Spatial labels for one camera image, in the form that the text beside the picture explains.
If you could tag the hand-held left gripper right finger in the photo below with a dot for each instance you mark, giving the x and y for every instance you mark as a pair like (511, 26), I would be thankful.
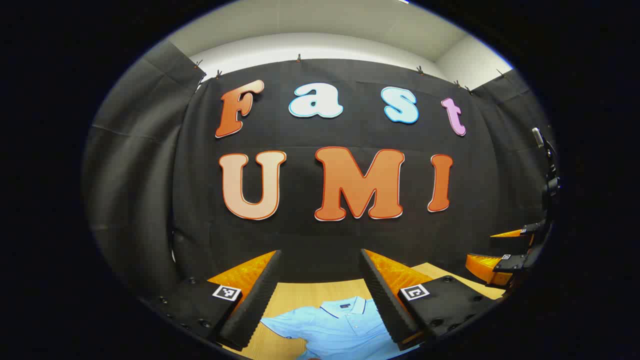
(385, 300)

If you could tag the light blue T-shirt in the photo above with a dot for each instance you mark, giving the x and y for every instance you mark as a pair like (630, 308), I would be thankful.
(340, 335)

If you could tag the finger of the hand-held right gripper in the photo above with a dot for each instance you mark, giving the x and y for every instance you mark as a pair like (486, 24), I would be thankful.
(482, 267)
(510, 241)

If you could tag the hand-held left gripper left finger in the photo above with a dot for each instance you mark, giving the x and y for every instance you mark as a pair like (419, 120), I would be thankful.
(255, 305)

